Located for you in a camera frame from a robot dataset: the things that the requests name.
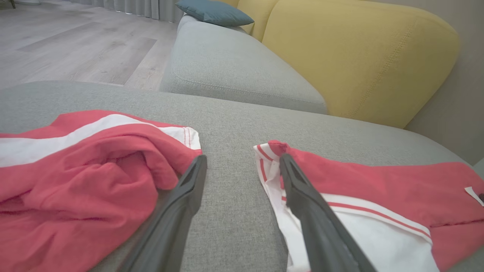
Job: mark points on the blue throw pillow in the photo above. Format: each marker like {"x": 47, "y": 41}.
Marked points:
{"x": 215, "y": 11}

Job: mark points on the dark furniture leg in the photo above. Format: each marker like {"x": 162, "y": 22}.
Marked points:
{"x": 9, "y": 3}

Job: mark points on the wide yellow sofa backrest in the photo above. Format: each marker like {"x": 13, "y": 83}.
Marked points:
{"x": 359, "y": 56}

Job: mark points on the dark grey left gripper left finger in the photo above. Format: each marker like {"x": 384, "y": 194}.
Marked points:
{"x": 177, "y": 219}

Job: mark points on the grey curtain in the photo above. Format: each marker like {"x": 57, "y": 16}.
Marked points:
{"x": 132, "y": 7}

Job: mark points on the grey sofa seat cushion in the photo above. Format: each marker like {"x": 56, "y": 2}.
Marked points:
{"x": 227, "y": 64}

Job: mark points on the large grey sofa seat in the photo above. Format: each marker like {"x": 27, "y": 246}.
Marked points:
{"x": 234, "y": 151}

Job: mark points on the red shorts with white stripe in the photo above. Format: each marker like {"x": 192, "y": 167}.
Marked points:
{"x": 75, "y": 196}

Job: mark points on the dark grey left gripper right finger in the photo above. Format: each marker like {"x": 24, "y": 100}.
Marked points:
{"x": 317, "y": 226}

